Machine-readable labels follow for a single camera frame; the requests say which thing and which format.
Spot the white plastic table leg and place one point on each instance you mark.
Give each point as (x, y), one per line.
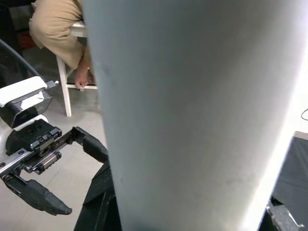
(192, 120)

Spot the white wooden stool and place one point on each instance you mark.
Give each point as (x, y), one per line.
(63, 84)

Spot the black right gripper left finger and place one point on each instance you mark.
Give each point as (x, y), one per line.
(101, 204)

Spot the black tablecloth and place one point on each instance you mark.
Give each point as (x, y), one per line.
(293, 168)

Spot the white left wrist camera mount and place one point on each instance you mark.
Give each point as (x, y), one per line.
(21, 89)

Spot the bare person foot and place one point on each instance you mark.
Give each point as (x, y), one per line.
(83, 74)

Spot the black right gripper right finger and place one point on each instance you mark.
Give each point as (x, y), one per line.
(276, 219)

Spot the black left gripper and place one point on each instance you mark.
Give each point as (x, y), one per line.
(36, 149)

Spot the person leg tan trousers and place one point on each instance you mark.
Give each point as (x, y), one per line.
(60, 29)

